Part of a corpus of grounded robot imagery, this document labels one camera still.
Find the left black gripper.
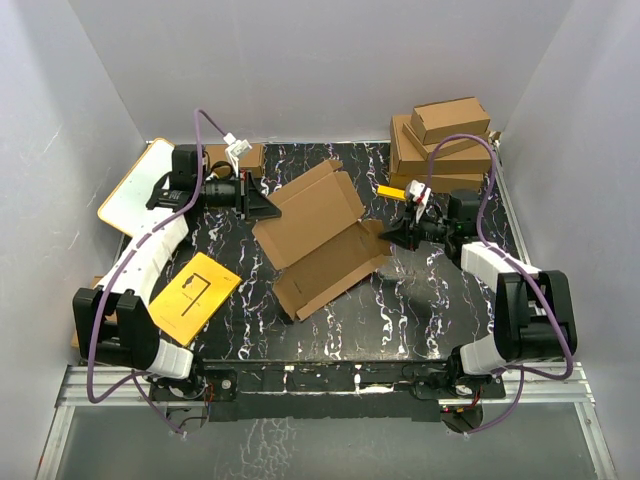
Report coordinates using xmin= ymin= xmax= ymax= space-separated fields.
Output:
xmin=198 ymin=169 xmax=283 ymax=221

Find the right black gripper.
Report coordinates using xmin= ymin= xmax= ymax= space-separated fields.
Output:
xmin=378 ymin=202 xmax=455 ymax=251

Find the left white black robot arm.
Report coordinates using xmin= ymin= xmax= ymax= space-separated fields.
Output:
xmin=72 ymin=141 xmax=281 ymax=399

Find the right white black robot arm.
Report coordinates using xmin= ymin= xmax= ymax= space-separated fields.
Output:
xmin=376 ymin=181 xmax=577 ymax=397

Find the large stacked cardboard box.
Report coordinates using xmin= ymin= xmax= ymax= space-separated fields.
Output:
xmin=390 ymin=115 xmax=491 ymax=175

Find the top small stacked cardboard box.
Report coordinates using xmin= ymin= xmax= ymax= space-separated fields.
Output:
xmin=410 ymin=97 xmax=490 ymax=145

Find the small yellow block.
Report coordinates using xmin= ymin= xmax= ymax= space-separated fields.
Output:
xmin=376 ymin=185 xmax=406 ymax=202

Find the yellow card with black drawing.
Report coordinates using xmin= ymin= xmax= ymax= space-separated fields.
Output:
xmin=149 ymin=253 xmax=241 ymax=347

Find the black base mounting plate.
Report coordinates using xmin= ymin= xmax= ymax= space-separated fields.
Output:
xmin=151 ymin=360 xmax=506 ymax=422

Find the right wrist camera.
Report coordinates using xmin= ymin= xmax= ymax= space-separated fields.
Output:
xmin=405 ymin=180 xmax=431 ymax=205

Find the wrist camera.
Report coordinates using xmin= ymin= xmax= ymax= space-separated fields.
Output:
xmin=405 ymin=180 xmax=431 ymax=205
xmin=223 ymin=133 xmax=252 ymax=176

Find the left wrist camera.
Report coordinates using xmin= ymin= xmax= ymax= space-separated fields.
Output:
xmin=223 ymin=133 xmax=252 ymax=176

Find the white board with wooden frame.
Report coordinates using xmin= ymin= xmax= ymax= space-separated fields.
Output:
xmin=97 ymin=138 xmax=174 ymax=237

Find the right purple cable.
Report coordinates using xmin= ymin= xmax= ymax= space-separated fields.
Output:
xmin=427 ymin=134 xmax=575 ymax=434

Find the aluminium frame rail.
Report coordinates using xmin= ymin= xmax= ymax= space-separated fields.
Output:
xmin=35 ymin=362 xmax=618 ymax=479

